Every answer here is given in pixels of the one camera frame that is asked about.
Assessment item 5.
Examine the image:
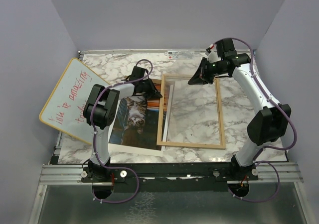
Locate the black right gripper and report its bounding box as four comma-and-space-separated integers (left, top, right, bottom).
188, 57, 227, 85

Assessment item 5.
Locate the light wooden picture frame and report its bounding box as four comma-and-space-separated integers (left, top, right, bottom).
156, 73, 227, 150

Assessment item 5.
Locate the clear acrylic frame sheet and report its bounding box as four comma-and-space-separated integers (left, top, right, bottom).
163, 57, 224, 145

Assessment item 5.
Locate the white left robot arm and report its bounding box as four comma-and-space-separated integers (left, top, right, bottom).
81, 65, 161, 182

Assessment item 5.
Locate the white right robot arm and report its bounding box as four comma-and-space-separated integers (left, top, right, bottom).
188, 38, 291, 180

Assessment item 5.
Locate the white sticker label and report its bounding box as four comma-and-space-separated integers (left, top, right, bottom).
165, 50, 195, 60

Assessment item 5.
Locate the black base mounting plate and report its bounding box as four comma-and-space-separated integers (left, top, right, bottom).
81, 162, 258, 193

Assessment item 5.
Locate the yellow-rimmed whiteboard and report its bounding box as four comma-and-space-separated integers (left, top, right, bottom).
39, 58, 109, 144

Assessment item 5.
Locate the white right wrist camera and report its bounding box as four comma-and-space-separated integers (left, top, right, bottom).
205, 44, 220, 63

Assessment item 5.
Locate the brown frame backing board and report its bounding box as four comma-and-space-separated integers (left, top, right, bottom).
107, 78, 175, 157

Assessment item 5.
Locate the aluminium back rail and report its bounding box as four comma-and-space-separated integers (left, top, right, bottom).
78, 49, 206, 55

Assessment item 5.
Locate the aluminium rail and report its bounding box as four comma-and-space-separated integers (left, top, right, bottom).
39, 162, 304, 185
78, 49, 206, 55

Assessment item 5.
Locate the aluminium front rail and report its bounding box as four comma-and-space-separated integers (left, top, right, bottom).
39, 162, 304, 185

